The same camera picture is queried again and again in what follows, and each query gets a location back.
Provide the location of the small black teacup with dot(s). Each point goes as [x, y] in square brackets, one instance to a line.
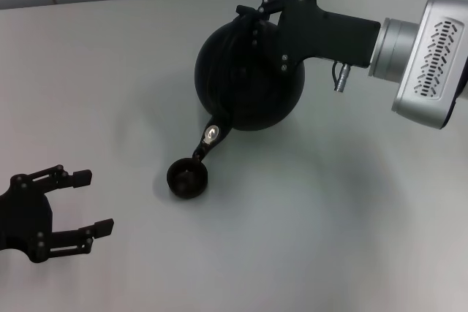
[190, 186]

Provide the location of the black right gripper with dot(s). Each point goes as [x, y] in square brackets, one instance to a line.
[329, 38]

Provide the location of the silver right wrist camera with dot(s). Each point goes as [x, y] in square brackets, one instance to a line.
[438, 52]

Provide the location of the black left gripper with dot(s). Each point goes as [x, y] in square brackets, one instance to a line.
[23, 220]

